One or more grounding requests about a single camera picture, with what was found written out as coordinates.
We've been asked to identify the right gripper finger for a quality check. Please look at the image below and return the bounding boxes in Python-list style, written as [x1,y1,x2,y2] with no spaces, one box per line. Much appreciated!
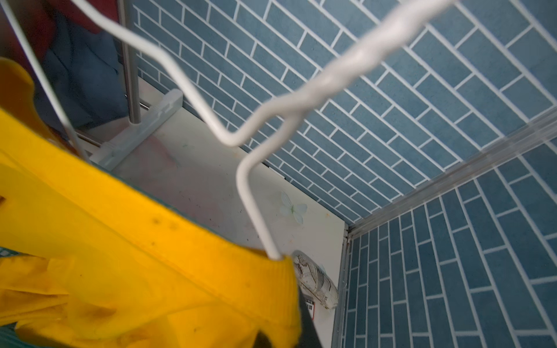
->
[297,289,322,348]

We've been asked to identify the yellow t-shirt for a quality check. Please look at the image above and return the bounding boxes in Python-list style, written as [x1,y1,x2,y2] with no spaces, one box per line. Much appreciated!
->
[1,59,302,347]

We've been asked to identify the white wire hanger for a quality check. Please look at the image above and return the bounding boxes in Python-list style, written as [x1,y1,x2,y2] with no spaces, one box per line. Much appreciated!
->
[1,1,450,260]

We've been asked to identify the rainbow marker pack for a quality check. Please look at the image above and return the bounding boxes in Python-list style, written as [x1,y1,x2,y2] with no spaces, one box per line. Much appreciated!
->
[305,298,316,320]

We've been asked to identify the patterned pouch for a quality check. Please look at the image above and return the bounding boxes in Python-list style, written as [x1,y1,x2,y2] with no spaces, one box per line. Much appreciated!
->
[292,250,339,310]

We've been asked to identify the metal clothes rack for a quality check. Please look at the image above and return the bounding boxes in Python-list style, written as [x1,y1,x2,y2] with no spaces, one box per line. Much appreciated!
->
[74,1,184,171]

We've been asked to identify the teal plastic basket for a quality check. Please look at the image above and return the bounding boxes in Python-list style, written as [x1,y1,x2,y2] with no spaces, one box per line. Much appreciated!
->
[1,248,26,347]

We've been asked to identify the blue grey t-shirt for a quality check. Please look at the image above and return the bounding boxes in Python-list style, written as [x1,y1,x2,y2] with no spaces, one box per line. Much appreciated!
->
[41,12,129,128]

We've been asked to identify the red t-shirt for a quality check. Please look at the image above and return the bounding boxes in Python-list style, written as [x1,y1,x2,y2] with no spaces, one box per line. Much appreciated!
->
[1,1,119,77]

